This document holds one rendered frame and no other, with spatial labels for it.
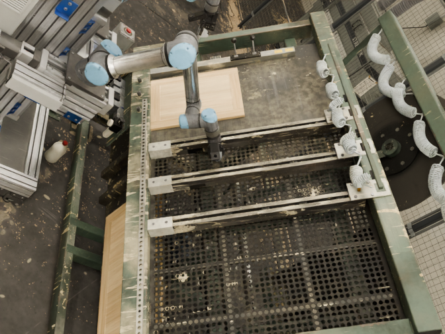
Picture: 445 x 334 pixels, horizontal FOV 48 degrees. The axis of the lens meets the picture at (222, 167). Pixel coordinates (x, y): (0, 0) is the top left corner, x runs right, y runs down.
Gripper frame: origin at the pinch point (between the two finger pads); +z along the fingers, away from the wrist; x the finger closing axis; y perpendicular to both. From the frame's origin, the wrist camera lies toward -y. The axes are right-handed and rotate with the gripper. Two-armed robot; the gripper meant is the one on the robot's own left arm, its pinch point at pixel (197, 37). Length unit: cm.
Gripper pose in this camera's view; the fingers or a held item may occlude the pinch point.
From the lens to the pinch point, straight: 312.5
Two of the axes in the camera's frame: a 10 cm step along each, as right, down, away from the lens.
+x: -0.8, -7.7, 6.3
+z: -3.0, 6.3, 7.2
